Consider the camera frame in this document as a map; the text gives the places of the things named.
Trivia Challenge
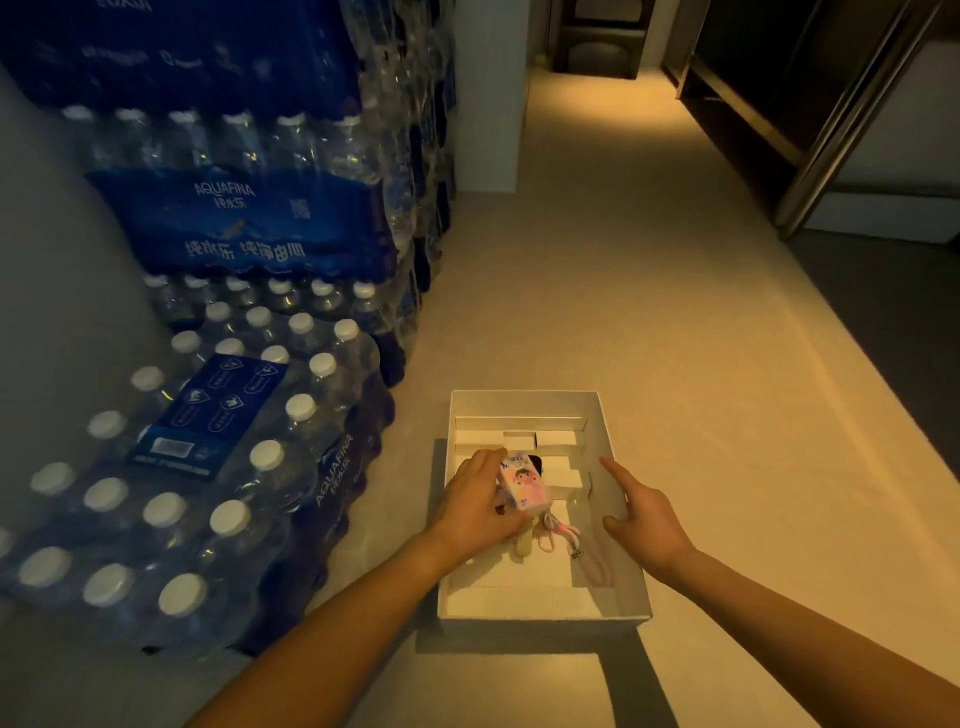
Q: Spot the person's left hand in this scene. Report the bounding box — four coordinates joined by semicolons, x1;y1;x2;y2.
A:
425;447;541;565

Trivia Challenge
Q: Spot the person's right hand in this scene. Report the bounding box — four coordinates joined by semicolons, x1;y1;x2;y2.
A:
598;457;700;577

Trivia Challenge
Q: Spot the pink printed tissue packet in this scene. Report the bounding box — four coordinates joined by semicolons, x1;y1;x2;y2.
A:
498;449;553;515

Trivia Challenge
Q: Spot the beige strap smartwatch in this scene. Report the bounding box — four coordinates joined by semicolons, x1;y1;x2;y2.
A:
512;452;547;560

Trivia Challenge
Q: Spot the white cardboard storage box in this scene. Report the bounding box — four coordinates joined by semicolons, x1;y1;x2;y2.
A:
436;388;652;635

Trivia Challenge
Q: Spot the person's right forearm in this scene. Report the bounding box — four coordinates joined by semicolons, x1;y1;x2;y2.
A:
659;548;960;728

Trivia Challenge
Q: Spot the person's left forearm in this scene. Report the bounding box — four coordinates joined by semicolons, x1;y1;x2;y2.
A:
183;533;463;728

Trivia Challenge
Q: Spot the stack of water bottle packs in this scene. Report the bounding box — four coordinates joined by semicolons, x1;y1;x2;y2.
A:
0;0;459;661

